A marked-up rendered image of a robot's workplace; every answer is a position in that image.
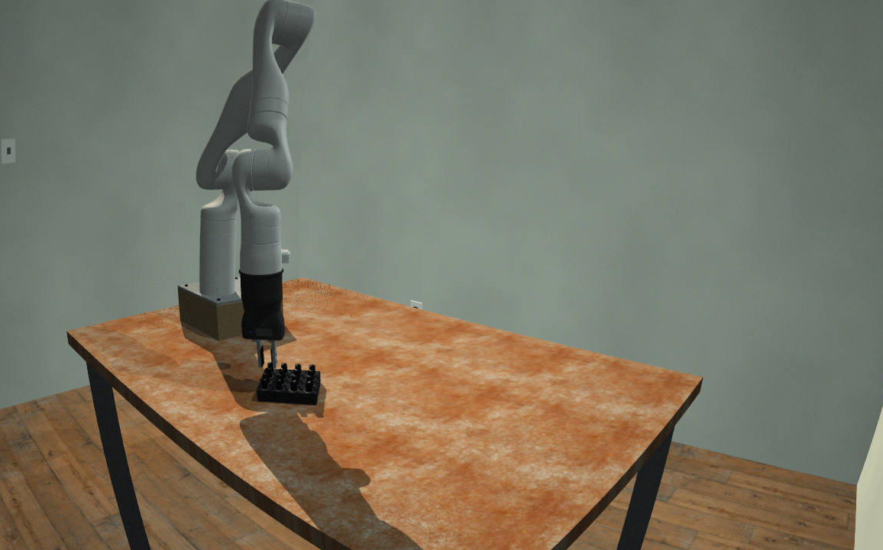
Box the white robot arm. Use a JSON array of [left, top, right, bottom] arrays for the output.
[[196, 0, 315, 296]]

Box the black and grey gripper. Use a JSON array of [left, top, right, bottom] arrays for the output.
[[239, 241, 290, 368]]

